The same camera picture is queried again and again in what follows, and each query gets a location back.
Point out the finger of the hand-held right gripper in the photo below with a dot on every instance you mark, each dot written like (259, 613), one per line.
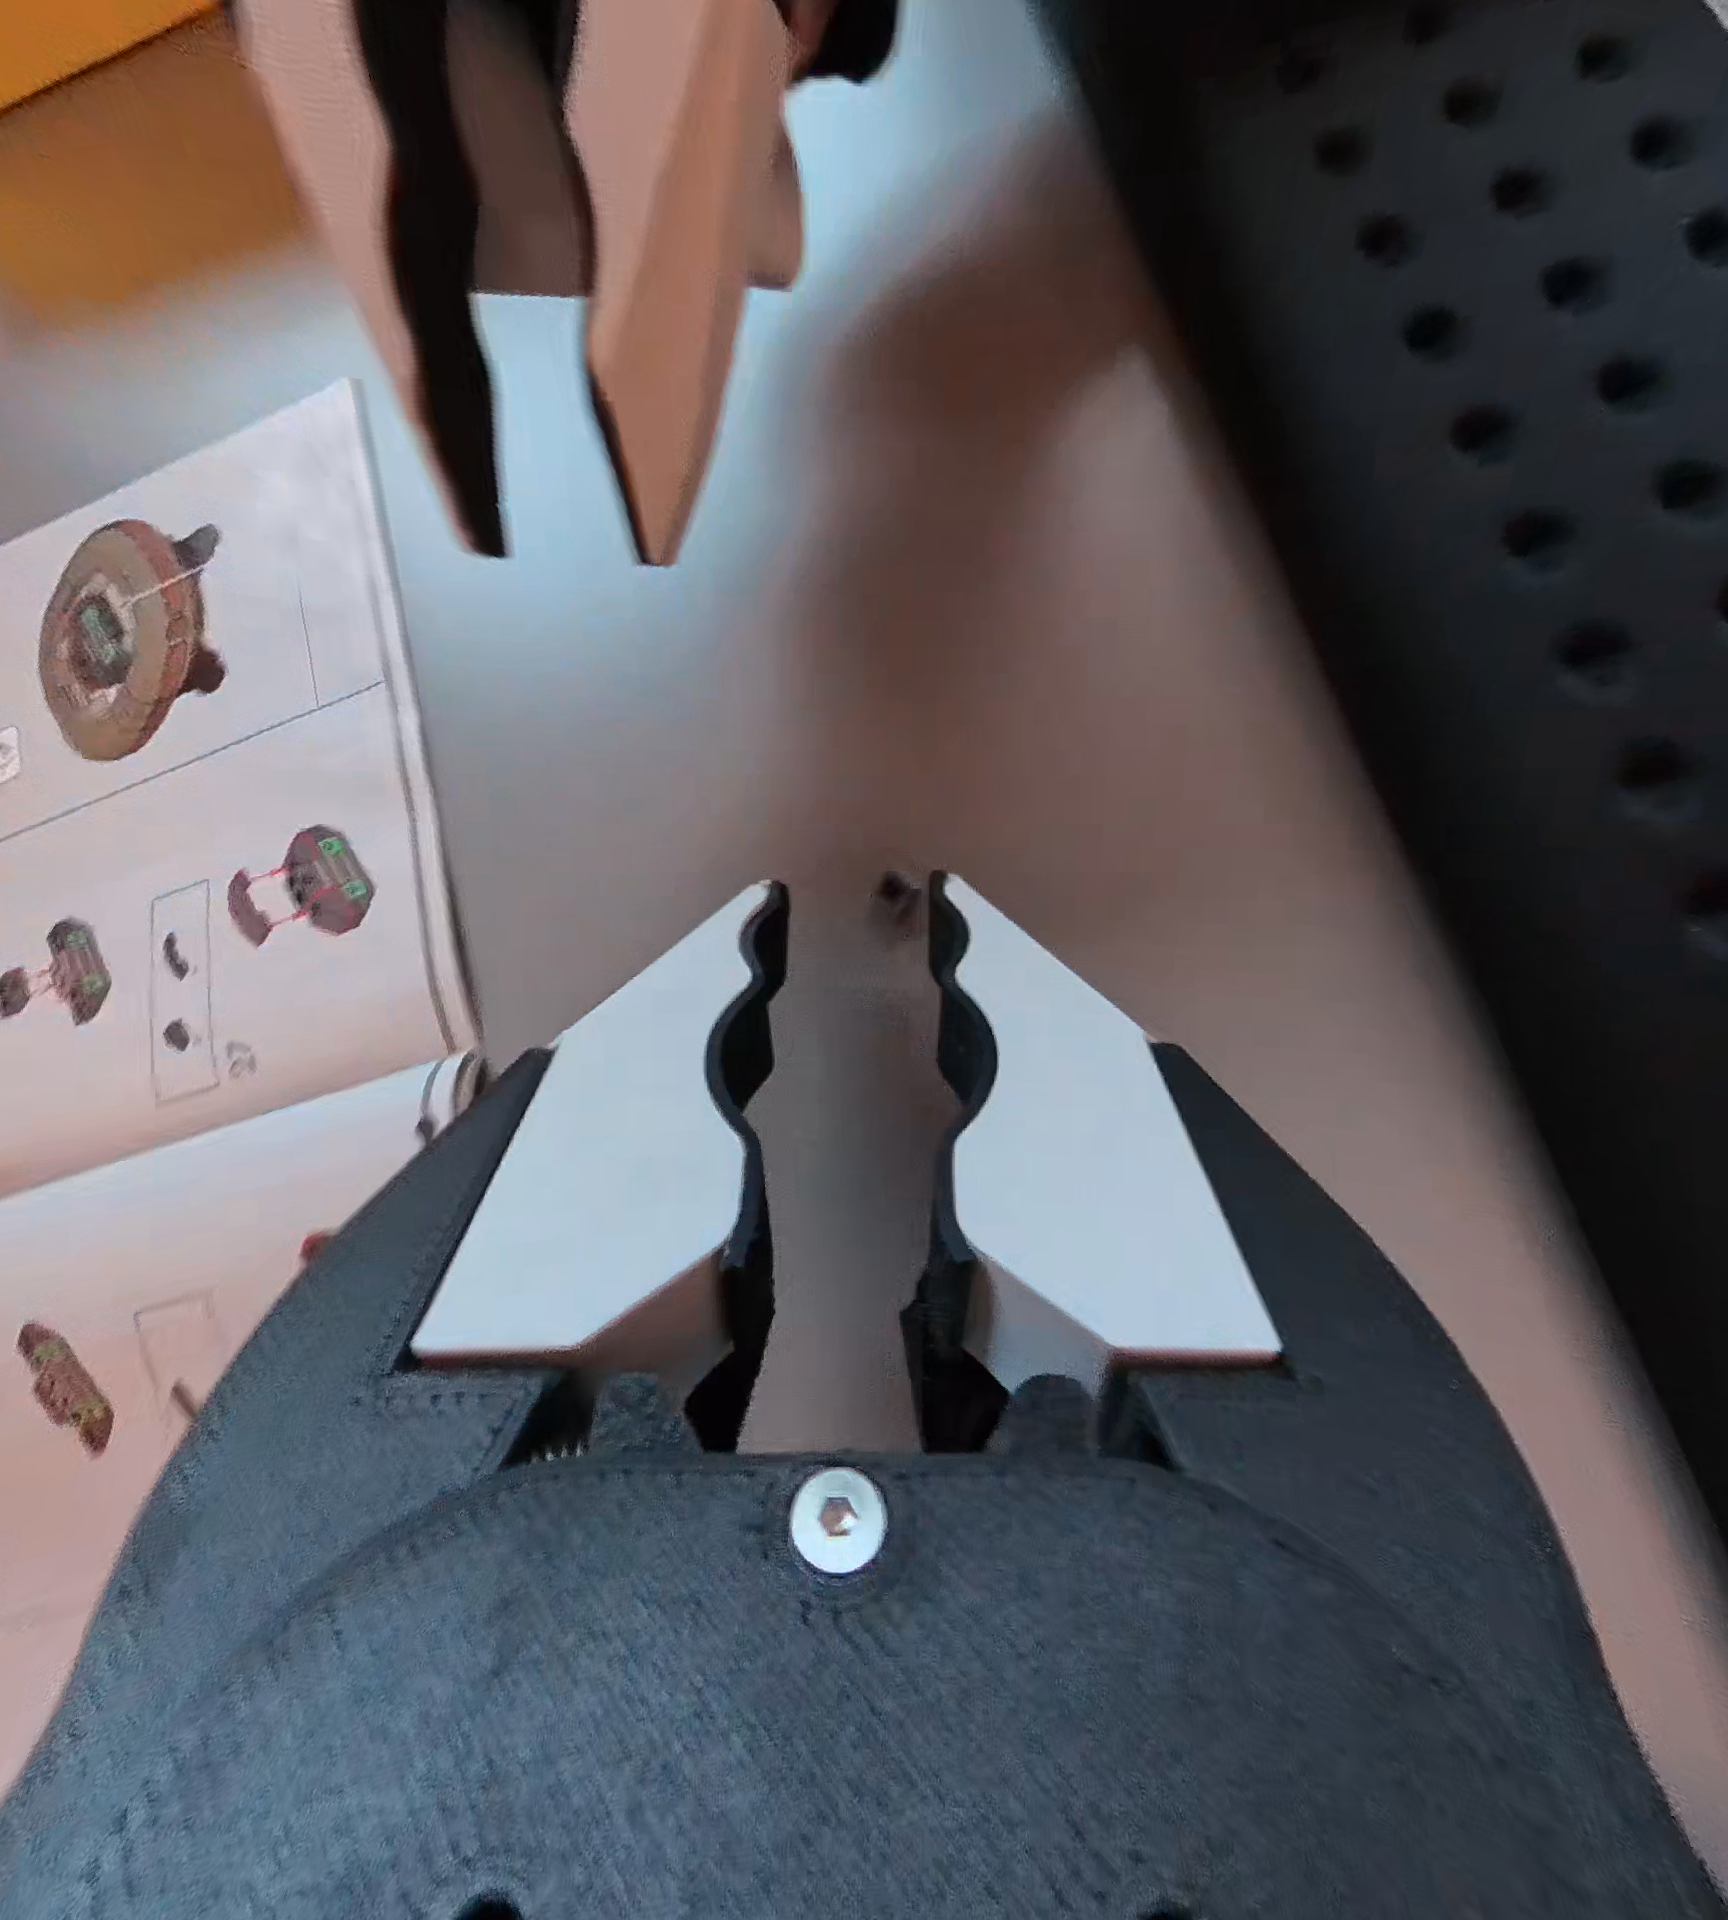
(687, 227)
(321, 119)

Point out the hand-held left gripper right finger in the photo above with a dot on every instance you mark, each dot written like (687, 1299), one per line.
(1104, 1197)

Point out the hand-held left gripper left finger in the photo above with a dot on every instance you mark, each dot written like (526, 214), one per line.
(576, 1197)

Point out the grey desk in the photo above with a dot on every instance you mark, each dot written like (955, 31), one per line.
(955, 603)

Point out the yellow plastic bin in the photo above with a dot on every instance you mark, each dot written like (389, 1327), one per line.
(28, 65)

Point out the building instruction booklet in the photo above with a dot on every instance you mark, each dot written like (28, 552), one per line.
(130, 935)

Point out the black perforated mat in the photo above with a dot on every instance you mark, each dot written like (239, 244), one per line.
(1557, 450)

